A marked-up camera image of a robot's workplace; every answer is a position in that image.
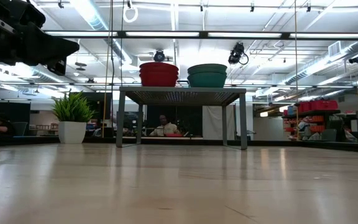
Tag green plant in white pot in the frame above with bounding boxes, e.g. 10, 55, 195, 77
51, 90, 96, 145

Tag grey perforated metal shelf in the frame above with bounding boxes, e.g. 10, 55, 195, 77
116, 86, 248, 151

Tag white fabric backdrop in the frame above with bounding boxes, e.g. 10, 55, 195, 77
201, 105, 236, 141

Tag black ceiling-hung device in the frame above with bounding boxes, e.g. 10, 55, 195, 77
227, 42, 249, 67

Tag black parts-bin cart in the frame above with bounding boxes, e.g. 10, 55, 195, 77
282, 108, 343, 142

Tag red storage bin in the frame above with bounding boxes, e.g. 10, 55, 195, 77
297, 99, 339, 112

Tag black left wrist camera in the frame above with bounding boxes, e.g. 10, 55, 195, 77
17, 0, 47, 29

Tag black hanging cable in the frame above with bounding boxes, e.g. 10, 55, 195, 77
119, 0, 125, 88

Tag white hanging ring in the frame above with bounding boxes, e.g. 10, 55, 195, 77
122, 5, 139, 24

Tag black overhead camera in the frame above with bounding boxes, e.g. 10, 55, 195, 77
153, 49, 167, 63

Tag yellow power cord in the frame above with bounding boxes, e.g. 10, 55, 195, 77
293, 0, 300, 140

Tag black aluminium station frame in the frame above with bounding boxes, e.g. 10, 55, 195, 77
0, 29, 358, 154

